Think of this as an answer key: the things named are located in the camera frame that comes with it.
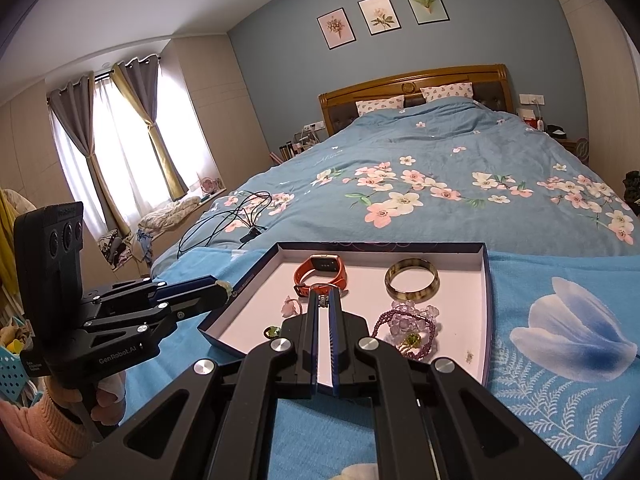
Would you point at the group of cosmetics bottles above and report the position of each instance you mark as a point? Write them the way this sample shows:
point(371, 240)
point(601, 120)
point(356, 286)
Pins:
point(297, 147)

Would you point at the person's left forearm pink sleeve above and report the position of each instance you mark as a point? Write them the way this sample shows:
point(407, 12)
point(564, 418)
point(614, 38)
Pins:
point(35, 425)

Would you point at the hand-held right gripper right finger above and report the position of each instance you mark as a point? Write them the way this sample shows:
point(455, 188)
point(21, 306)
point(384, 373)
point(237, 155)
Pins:
point(336, 345)

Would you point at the white wall switch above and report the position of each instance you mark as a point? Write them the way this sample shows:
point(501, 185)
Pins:
point(529, 98)

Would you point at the orange smartwatch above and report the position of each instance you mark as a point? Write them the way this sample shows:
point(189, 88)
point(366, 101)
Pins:
point(340, 272)

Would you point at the mixed clothes pile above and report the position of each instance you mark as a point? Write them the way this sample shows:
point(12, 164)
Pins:
point(120, 250)

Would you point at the pink flower hair clip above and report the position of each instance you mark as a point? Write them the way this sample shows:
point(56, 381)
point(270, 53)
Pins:
point(290, 306)

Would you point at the grey-blue floral quilt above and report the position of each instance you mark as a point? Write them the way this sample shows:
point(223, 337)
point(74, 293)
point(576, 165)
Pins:
point(450, 135)

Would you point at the pink framed flower picture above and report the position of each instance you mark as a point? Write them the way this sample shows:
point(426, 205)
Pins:
point(336, 29)

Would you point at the bright blue flower blanket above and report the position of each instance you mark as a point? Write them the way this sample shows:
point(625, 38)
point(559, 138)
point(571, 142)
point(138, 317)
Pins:
point(505, 270)

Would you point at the yellow hanging garment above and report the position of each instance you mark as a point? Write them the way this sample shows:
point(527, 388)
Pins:
point(6, 230)

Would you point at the blue plastic basket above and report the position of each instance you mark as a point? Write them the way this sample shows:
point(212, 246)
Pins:
point(10, 370)

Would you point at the white and red bedside items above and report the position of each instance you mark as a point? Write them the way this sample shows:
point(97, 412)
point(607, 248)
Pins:
point(531, 119)

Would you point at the person's left hand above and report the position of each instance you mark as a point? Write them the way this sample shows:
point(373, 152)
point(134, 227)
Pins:
point(107, 395)

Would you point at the white patterned pillow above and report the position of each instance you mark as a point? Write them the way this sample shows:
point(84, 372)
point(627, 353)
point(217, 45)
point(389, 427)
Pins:
point(447, 91)
point(380, 105)

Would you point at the white sheer curtain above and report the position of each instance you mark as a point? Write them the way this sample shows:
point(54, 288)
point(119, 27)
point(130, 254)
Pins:
point(115, 150)

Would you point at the black bedside item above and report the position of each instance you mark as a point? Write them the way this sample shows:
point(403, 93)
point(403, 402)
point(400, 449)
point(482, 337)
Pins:
point(556, 131)

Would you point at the small pink fan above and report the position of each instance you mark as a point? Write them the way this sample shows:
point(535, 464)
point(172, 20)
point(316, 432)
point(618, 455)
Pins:
point(210, 184)

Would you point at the wooden headboard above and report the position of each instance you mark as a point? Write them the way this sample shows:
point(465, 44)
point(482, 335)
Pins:
point(415, 80)

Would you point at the tortoiseshell bangle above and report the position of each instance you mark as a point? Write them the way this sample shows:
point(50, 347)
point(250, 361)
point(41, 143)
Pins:
point(395, 290)

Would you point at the cream framed flower picture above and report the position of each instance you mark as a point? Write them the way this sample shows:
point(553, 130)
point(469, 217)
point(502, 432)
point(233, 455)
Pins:
point(379, 15)

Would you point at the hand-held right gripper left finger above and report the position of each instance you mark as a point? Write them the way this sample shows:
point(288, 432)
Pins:
point(312, 345)

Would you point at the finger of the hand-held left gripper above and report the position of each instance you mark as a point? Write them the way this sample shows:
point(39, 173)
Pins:
point(200, 302)
point(185, 284)

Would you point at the white wall socket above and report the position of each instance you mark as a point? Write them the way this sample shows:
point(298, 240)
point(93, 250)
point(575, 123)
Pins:
point(314, 125)

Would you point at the grey and gold curtain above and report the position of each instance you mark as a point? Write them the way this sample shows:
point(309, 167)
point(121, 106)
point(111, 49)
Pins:
point(70, 115)
point(140, 90)

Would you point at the dark clothes pile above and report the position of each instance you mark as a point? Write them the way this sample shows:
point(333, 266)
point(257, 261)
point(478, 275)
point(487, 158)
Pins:
point(632, 190)

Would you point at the dark blue box tray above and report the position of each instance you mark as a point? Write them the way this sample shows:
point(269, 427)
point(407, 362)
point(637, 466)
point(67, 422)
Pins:
point(450, 310)

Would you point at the folded floral bedding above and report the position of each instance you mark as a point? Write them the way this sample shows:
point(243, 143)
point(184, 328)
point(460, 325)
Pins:
point(170, 212)

